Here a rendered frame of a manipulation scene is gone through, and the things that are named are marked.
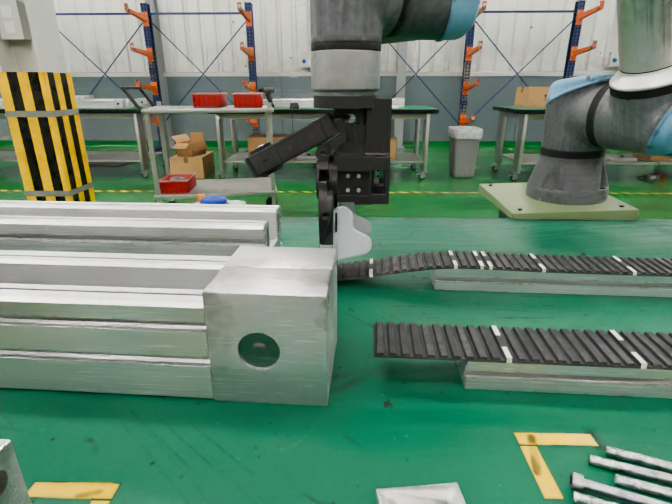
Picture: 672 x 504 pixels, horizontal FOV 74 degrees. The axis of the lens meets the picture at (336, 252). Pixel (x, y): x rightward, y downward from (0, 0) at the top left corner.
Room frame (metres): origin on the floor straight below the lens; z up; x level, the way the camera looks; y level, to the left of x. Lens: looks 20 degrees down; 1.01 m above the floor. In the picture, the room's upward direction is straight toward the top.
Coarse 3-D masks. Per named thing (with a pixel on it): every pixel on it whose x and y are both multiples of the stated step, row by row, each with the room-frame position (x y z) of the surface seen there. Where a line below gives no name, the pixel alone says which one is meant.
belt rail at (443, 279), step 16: (432, 272) 0.52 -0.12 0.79; (448, 272) 0.49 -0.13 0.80; (464, 272) 0.49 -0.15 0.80; (480, 272) 0.49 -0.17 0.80; (496, 272) 0.49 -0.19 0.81; (512, 272) 0.49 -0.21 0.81; (528, 272) 0.48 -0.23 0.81; (448, 288) 0.49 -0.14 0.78; (464, 288) 0.49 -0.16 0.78; (480, 288) 0.49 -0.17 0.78; (496, 288) 0.49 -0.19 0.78; (512, 288) 0.49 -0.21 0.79; (528, 288) 0.48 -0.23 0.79; (544, 288) 0.48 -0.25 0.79; (560, 288) 0.48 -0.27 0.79; (576, 288) 0.48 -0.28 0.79; (592, 288) 0.48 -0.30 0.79; (608, 288) 0.48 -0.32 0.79; (624, 288) 0.48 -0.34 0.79; (640, 288) 0.47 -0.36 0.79; (656, 288) 0.47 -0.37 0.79
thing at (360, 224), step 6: (336, 204) 0.54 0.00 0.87; (342, 204) 0.55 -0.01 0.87; (348, 204) 0.55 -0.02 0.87; (354, 210) 0.55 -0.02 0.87; (336, 216) 0.54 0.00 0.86; (354, 216) 0.55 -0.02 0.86; (336, 222) 0.54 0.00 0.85; (354, 222) 0.55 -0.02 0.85; (360, 222) 0.55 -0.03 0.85; (366, 222) 0.55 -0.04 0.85; (336, 228) 0.54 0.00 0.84; (360, 228) 0.55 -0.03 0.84; (366, 228) 0.55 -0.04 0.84; (366, 234) 0.55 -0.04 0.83
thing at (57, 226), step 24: (0, 216) 0.52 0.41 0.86; (24, 216) 0.52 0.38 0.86; (48, 216) 0.52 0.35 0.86; (72, 216) 0.57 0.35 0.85; (96, 216) 0.57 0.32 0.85; (120, 216) 0.57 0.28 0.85; (144, 216) 0.56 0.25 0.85; (168, 216) 0.56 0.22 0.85; (192, 216) 0.56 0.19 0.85; (216, 216) 0.56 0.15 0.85; (240, 216) 0.55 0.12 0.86; (264, 216) 0.55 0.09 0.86; (0, 240) 0.50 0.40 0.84; (24, 240) 0.50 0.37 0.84; (48, 240) 0.50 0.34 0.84; (72, 240) 0.50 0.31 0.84; (96, 240) 0.50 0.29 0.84; (120, 240) 0.50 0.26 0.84; (144, 240) 0.50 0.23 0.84; (168, 240) 0.50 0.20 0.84; (192, 240) 0.50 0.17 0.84; (216, 240) 0.49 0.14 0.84; (240, 240) 0.49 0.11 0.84; (264, 240) 0.49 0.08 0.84
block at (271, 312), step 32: (256, 256) 0.36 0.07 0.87; (288, 256) 0.36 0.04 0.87; (320, 256) 0.36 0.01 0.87; (224, 288) 0.30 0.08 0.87; (256, 288) 0.30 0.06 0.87; (288, 288) 0.30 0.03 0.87; (320, 288) 0.29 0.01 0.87; (224, 320) 0.29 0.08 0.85; (256, 320) 0.29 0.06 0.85; (288, 320) 0.28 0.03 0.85; (320, 320) 0.28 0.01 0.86; (224, 352) 0.29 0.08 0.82; (256, 352) 0.29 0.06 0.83; (288, 352) 0.28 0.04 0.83; (320, 352) 0.28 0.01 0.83; (224, 384) 0.29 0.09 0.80; (256, 384) 0.29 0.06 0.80; (288, 384) 0.28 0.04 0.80; (320, 384) 0.28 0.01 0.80
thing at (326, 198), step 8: (328, 176) 0.50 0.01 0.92; (320, 184) 0.48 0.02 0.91; (328, 184) 0.49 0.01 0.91; (320, 192) 0.48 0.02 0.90; (328, 192) 0.48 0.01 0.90; (320, 200) 0.47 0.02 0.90; (328, 200) 0.47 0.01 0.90; (320, 208) 0.47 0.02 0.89; (328, 208) 0.47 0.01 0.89; (320, 216) 0.47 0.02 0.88; (328, 216) 0.47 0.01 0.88; (320, 224) 0.47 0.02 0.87; (328, 224) 0.48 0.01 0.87; (320, 232) 0.47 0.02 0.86; (328, 232) 0.48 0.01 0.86; (320, 240) 0.48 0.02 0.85; (328, 240) 0.48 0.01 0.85
